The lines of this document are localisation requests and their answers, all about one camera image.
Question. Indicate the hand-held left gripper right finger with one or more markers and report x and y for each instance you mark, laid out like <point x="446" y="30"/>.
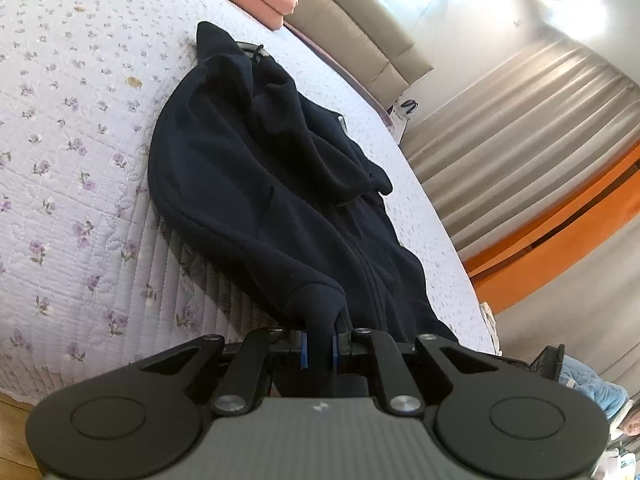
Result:
<point x="335" y="352"/>

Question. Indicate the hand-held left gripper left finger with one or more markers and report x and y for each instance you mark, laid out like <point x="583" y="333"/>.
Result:
<point x="303" y="352"/>

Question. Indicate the black white-striped hoodie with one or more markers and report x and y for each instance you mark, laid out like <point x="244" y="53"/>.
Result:
<point x="280" y="185"/>

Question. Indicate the black case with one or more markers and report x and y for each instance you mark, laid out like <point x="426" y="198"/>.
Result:
<point x="549" y="362"/>

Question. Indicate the white shopping bag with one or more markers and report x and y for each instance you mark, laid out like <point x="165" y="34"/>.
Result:
<point x="401" y="117"/>

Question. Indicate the light blue cloth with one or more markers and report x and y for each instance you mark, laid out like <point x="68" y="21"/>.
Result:
<point x="592" y="390"/>

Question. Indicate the purple bed sheet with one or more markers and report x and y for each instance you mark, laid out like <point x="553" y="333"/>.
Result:
<point x="345" y="82"/>

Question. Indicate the beige curtain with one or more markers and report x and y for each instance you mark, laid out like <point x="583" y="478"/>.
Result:
<point x="525" y="135"/>

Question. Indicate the floral quilted bed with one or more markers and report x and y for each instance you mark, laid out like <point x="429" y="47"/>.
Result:
<point x="75" y="160"/>

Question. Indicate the beige padded headboard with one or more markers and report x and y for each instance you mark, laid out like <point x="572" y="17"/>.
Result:
<point x="360" y="35"/>

